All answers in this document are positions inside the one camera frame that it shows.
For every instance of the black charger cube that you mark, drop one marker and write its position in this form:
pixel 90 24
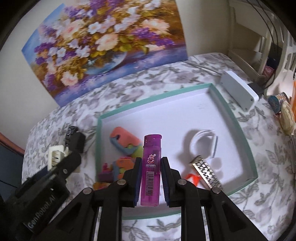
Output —
pixel 77 142

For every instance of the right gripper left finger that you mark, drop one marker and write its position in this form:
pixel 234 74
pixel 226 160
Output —
pixel 97 215

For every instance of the orange booklet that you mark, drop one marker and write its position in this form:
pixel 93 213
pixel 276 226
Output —
pixel 293 99

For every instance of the wrapped candy snacks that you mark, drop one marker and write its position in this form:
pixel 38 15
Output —
pixel 282 108

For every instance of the black toy car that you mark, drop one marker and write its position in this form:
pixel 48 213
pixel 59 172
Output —
pixel 70 132

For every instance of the teal white tray box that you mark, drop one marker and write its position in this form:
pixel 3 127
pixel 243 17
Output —
pixel 177 116

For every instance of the red white glue bottle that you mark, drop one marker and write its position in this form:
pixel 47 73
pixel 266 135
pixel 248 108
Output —
pixel 193 178

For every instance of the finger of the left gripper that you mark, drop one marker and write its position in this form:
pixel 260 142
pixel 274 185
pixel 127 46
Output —
pixel 64 168

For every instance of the pink smart watch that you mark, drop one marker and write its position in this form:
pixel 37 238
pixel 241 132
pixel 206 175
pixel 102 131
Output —
pixel 106 174

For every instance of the floral patterned table cloth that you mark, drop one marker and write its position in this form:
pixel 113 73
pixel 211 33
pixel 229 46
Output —
pixel 268 201

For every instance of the blue orange toy cleaver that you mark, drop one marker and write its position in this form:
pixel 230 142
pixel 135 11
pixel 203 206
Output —
pixel 121 165

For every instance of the flower painting canvas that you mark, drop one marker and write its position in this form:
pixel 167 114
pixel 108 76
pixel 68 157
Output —
pixel 83 46

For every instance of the purple lighter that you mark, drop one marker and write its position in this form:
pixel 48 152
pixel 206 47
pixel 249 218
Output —
pixel 151 172

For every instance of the white rectangular device box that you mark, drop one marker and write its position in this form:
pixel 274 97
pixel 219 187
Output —
pixel 240 91

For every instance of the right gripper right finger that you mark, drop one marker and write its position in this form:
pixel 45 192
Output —
pixel 205 213

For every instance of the cream hair claw clip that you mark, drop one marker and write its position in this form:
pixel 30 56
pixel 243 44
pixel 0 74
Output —
pixel 56 154

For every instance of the white shelf unit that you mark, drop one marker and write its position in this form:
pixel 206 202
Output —
pixel 262 46

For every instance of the white smart watch band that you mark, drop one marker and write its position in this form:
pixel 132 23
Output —
pixel 204 144

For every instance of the gold black patterned lighter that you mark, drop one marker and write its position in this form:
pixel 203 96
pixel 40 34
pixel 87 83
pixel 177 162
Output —
pixel 206 173

